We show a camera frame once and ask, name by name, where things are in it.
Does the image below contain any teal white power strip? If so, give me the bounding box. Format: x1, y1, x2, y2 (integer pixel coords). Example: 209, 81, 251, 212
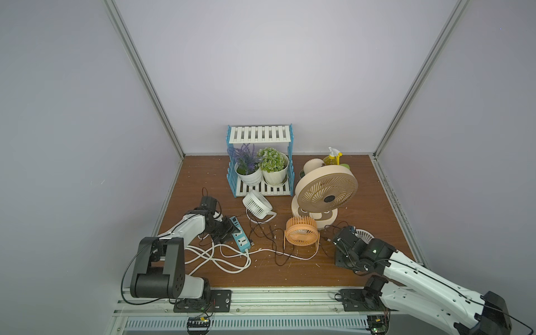
230, 216, 251, 253

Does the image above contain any white power cable with plug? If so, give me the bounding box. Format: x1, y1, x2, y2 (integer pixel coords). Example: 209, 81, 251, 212
181, 240, 252, 277

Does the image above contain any orange ribbed desk fan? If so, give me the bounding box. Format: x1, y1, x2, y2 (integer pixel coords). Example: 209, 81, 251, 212
283, 216, 320, 258

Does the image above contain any small white desk fan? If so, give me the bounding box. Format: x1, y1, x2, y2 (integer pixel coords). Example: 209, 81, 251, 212
355, 229, 374, 244

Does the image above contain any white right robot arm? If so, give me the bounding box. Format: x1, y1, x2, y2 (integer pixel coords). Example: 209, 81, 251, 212
333, 226, 512, 334

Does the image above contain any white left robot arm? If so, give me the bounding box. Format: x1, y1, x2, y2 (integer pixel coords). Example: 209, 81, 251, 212
128, 210, 239, 302

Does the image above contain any white round tilting desk fan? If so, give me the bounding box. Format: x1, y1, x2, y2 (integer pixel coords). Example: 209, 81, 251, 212
242, 189, 277, 223

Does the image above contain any large beige desk fan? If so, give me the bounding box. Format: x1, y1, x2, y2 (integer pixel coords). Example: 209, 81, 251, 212
291, 165, 358, 230

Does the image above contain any white pot purple lavender plant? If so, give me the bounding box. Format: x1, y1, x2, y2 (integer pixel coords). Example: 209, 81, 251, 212
228, 143, 262, 186

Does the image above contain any white pot green plant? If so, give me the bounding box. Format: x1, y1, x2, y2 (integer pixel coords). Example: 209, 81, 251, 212
258, 147, 289, 186

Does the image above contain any yellow spray bottle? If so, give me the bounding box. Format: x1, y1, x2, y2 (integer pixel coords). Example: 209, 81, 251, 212
323, 147, 343, 166

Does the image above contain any beige round humidifier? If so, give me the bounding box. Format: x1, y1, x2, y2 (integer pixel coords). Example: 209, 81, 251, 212
303, 159, 325, 175

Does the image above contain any blue white wooden plant shelf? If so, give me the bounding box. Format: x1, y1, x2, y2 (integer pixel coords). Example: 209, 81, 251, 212
226, 124, 295, 198

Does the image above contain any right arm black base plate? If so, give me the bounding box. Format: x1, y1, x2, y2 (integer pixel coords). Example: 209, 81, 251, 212
334, 288, 389, 313

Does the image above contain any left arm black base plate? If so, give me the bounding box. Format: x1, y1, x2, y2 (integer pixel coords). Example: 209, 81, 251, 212
173, 290, 233, 314

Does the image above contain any thin white fan cable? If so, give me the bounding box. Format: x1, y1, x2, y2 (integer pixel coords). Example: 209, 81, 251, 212
246, 246, 321, 261

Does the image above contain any aluminium front rail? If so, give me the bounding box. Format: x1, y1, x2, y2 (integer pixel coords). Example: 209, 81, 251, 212
105, 287, 448, 334

